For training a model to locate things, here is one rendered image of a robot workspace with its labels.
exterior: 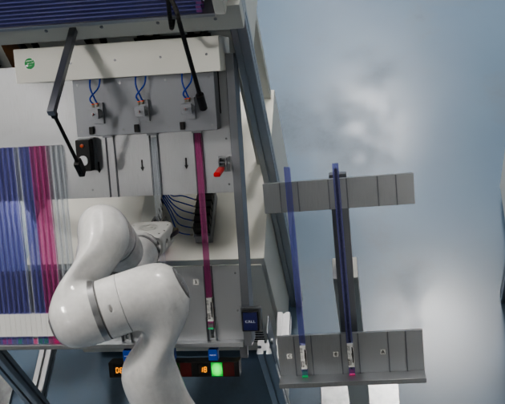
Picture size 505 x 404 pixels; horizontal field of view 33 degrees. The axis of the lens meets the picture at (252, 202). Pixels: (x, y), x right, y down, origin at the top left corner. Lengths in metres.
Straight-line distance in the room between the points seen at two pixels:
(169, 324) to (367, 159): 2.05
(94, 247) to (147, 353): 0.20
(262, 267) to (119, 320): 1.07
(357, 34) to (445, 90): 0.51
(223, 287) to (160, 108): 0.46
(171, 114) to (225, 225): 0.55
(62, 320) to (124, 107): 0.76
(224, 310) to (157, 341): 0.72
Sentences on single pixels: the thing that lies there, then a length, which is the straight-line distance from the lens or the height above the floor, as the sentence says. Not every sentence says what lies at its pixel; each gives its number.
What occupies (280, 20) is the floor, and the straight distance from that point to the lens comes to 3.96.
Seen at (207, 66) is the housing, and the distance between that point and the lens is 1.96.
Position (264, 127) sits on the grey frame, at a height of 0.94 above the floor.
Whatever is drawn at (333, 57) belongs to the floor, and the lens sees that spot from 3.75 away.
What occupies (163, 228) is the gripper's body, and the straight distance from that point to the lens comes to 1.99.
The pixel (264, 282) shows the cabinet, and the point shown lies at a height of 0.49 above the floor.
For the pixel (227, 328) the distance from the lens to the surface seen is 2.14.
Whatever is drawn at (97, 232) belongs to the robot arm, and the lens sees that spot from 1.46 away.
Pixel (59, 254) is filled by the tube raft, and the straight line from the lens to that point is 2.19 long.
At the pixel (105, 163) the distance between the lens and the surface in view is 2.13.
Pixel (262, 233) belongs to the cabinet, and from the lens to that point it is 2.42.
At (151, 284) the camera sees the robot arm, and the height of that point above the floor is 1.46.
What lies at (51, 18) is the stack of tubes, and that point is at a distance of 1.98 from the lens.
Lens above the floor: 2.59
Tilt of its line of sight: 52 degrees down
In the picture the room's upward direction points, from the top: 14 degrees counter-clockwise
